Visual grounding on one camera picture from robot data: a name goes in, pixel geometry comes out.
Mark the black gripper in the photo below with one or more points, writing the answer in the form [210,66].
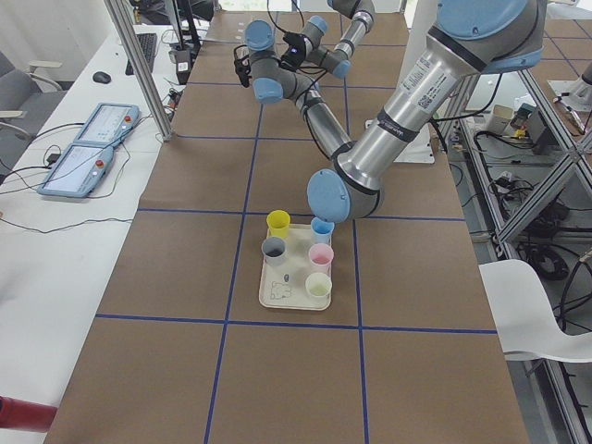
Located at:
[242,72]

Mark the grey plastic cup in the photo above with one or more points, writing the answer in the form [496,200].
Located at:
[274,251]

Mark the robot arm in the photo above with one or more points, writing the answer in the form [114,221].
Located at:
[337,61]
[468,38]

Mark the yellow plastic cup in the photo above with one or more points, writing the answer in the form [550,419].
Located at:
[278,223]

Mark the blue cup near base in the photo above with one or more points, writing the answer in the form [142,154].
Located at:
[322,230]

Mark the pink plastic cup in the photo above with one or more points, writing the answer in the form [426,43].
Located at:
[320,256]

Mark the cream white cup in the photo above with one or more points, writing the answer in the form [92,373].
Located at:
[318,285]

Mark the black computer mouse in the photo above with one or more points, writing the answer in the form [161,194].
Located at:
[101,77]

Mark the blue teach pendant upper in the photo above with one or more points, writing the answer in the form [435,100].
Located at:
[108,124]

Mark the blue teach pendant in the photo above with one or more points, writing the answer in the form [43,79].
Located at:
[108,124]
[77,171]

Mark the blue teach pendant lower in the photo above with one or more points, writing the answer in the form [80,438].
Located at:
[77,171]

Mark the grey office chair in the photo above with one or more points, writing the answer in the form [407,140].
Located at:
[36,99]

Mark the cream plastic tray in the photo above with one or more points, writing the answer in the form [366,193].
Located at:
[282,287]

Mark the red cylinder object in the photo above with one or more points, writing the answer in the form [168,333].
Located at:
[26,416]

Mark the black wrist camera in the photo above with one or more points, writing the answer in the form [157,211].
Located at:
[296,53]

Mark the aluminium frame post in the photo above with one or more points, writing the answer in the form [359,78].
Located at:
[122,21]

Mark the aluminium strut rack frame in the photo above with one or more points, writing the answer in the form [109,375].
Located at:
[522,163]

